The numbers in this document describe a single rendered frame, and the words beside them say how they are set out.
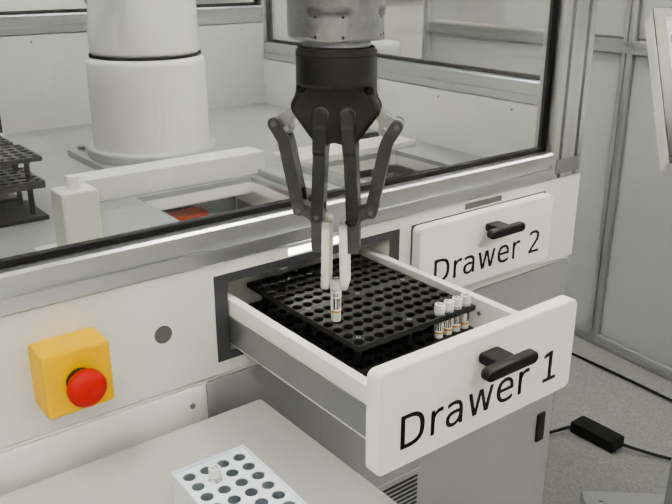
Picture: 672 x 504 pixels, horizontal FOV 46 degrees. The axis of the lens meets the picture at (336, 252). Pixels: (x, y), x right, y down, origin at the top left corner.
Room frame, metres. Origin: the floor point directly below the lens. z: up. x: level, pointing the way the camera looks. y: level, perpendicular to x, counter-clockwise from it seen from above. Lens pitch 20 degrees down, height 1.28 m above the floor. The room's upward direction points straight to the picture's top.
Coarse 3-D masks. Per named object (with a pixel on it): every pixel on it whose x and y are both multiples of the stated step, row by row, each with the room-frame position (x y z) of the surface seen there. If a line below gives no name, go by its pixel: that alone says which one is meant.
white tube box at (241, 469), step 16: (240, 448) 0.72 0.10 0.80; (192, 464) 0.68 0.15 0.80; (208, 464) 0.69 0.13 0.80; (224, 464) 0.70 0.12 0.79; (240, 464) 0.69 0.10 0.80; (256, 464) 0.69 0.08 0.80; (176, 480) 0.66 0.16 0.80; (192, 480) 0.66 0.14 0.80; (208, 480) 0.66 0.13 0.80; (224, 480) 0.66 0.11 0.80; (240, 480) 0.66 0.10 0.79; (256, 480) 0.66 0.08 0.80; (272, 480) 0.66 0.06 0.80; (176, 496) 0.66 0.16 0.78; (192, 496) 0.63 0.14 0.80; (208, 496) 0.64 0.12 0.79; (224, 496) 0.64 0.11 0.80; (240, 496) 0.64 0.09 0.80; (256, 496) 0.64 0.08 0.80; (272, 496) 0.64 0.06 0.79; (288, 496) 0.64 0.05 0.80
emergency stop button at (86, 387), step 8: (88, 368) 0.71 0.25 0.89; (72, 376) 0.70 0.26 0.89; (80, 376) 0.70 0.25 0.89; (88, 376) 0.70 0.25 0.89; (96, 376) 0.70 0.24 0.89; (104, 376) 0.71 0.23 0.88; (72, 384) 0.69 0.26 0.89; (80, 384) 0.69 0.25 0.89; (88, 384) 0.70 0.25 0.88; (96, 384) 0.70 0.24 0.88; (104, 384) 0.71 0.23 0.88; (72, 392) 0.69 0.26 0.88; (80, 392) 0.69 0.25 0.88; (88, 392) 0.69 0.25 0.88; (96, 392) 0.70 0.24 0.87; (104, 392) 0.71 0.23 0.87; (72, 400) 0.69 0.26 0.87; (80, 400) 0.69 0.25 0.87; (88, 400) 0.69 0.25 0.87; (96, 400) 0.70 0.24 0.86
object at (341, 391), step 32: (384, 256) 1.03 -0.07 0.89; (448, 288) 0.92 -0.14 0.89; (256, 320) 0.83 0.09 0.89; (480, 320) 0.88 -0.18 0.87; (256, 352) 0.83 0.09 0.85; (288, 352) 0.78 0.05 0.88; (320, 352) 0.74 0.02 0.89; (288, 384) 0.78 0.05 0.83; (320, 384) 0.73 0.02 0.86; (352, 384) 0.69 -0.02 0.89; (352, 416) 0.69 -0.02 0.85
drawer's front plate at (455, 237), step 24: (456, 216) 1.10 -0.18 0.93; (480, 216) 1.12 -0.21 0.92; (504, 216) 1.15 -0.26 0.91; (528, 216) 1.19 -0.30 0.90; (432, 240) 1.06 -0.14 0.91; (456, 240) 1.09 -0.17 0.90; (480, 240) 1.12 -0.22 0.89; (504, 240) 1.15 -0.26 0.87; (528, 240) 1.19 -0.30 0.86; (432, 264) 1.06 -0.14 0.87; (504, 264) 1.16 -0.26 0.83; (528, 264) 1.19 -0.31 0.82
